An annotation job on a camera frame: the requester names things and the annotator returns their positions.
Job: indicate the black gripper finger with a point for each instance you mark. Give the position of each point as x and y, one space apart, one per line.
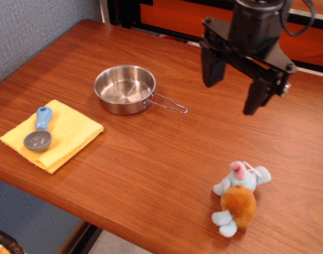
213 67
260 92

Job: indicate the blue and orange plush toy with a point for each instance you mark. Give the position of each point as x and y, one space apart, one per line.
237 200

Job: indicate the blue scoop with grey bowl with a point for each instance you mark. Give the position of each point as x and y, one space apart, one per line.
41 138

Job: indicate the silver pot with wire handle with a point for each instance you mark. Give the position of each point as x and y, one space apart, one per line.
130 89

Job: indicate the yellow folded towel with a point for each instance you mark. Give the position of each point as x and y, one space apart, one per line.
71 132

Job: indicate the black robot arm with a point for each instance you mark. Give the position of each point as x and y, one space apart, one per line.
250 43

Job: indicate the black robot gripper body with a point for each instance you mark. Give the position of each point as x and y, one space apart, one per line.
250 42

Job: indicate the orange panel with black frame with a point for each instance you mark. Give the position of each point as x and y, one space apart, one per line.
183 19

